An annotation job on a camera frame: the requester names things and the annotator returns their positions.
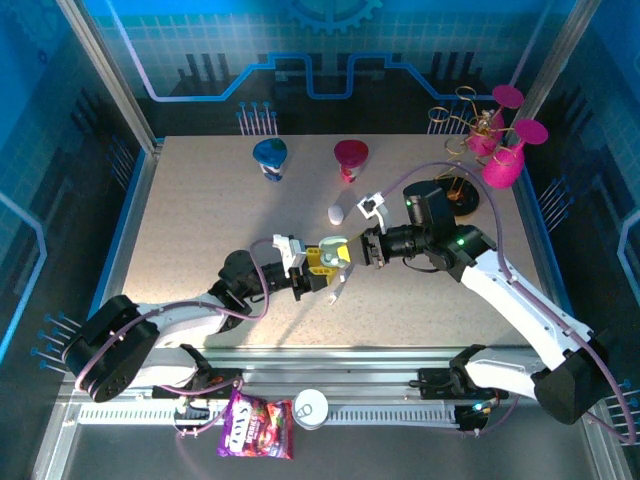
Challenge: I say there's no pink lid printed cup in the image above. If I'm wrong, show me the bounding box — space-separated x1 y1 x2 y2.
333 139 370 184

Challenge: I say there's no pink wine glass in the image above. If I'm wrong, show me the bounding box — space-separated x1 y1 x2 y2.
466 83 526 156
480 118 550 191

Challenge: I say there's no blue lid printed cup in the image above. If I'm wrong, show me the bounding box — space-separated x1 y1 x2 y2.
252 138 290 184

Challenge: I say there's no purple candy bag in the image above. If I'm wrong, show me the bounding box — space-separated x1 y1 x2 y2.
215 387 295 460

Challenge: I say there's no gold wire glass rack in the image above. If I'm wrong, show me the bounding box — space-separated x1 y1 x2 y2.
424 85 519 220

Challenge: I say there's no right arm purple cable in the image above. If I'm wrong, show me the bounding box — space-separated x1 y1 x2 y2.
379 160 640 446

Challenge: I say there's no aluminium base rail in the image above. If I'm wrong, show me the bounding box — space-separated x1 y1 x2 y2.
99 347 596 401

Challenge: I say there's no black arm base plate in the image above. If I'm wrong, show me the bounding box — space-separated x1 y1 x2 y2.
177 347 241 401
412 366 510 401

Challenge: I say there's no blue edged table side rail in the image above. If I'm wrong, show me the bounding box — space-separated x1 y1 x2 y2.
514 164 591 364
82 142 164 351

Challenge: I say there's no white slotted cable duct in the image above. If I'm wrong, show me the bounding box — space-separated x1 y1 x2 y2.
79 405 461 427

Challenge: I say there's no aluminium frame post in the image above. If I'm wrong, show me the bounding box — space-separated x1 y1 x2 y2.
55 0 164 154
509 0 605 136

